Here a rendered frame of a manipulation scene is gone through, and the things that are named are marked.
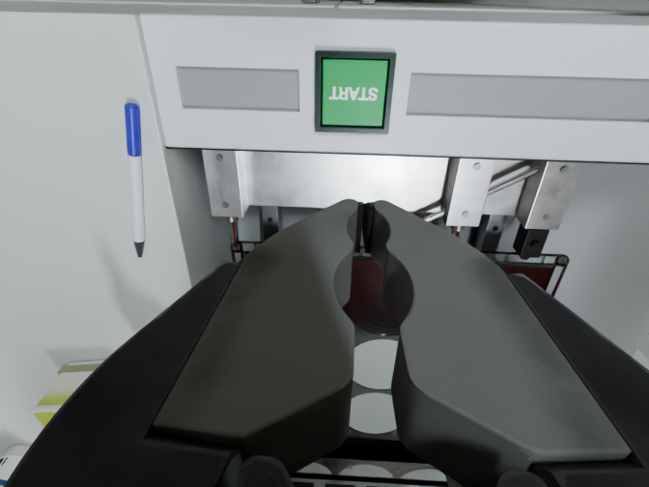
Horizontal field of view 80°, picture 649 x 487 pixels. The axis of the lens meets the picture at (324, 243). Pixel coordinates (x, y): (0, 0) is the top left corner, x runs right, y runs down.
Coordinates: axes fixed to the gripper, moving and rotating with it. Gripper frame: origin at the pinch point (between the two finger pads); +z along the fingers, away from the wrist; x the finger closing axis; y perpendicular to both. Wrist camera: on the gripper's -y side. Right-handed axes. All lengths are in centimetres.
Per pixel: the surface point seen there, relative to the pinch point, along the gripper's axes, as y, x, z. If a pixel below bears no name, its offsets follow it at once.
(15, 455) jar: 49, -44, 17
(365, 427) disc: 51, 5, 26
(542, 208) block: 11.9, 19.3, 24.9
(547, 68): -1.4, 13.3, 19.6
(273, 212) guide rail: 16.6, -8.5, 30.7
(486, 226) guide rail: 17.6, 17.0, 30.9
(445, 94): 0.6, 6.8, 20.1
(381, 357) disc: 35.2, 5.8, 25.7
